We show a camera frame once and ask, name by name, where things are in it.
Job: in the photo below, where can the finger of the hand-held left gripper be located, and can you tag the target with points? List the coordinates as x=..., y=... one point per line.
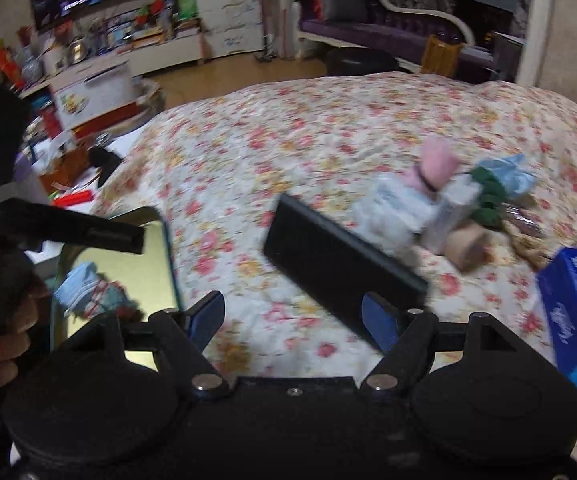
x=93, y=230

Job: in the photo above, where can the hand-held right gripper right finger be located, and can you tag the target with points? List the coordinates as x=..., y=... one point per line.
x=378, y=324

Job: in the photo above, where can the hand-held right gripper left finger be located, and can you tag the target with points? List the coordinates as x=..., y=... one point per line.
x=208, y=316

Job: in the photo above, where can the green metal tin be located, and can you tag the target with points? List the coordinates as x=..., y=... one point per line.
x=153, y=260

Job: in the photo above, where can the brown tape roll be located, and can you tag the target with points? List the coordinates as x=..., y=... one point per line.
x=466, y=247

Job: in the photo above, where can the person's left hand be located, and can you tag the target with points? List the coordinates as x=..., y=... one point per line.
x=3, y=360

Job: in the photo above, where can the blue face mask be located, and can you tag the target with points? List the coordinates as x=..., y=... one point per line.
x=76, y=287

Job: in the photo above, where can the wooden tissue holder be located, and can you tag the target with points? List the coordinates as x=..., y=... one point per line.
x=66, y=167

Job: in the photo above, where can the red green fabric item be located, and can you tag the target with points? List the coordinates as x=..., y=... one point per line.
x=118, y=300

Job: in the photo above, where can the glass vase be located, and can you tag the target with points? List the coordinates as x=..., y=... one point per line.
x=29, y=65

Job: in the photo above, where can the black rectangular box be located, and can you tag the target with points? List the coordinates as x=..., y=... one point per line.
x=328, y=255

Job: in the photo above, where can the white tissue packet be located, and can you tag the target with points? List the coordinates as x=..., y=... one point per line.
x=393, y=210
x=451, y=210

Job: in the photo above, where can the white appliance carton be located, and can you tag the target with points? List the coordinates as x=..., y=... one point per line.
x=98, y=90

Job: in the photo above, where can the green white plush toy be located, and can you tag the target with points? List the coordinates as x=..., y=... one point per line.
x=488, y=200

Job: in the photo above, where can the brown patterned pouch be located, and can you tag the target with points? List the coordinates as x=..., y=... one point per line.
x=526, y=240

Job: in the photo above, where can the white TV cabinet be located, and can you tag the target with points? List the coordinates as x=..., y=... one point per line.
x=168, y=57

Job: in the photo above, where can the blue tissue box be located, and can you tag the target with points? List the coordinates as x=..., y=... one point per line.
x=576, y=310

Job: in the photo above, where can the floral bedspread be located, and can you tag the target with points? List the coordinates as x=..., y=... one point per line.
x=318, y=135

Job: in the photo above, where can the light blue cloth pouch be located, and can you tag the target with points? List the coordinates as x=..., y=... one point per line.
x=508, y=172

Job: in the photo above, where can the black stool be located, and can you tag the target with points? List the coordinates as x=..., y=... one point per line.
x=361, y=62

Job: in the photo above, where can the white brick pattern cabinet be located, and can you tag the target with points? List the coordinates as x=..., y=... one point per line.
x=231, y=5

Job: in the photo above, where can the wooden chair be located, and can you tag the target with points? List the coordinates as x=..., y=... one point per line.
x=441, y=57

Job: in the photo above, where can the purple chaise lounge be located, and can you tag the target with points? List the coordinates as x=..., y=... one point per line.
x=393, y=35

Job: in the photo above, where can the grey bin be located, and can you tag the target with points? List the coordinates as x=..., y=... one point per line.
x=508, y=57

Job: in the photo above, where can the red cushion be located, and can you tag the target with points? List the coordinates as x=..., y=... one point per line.
x=316, y=2

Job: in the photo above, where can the grey cushion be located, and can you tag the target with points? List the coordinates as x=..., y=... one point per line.
x=343, y=2

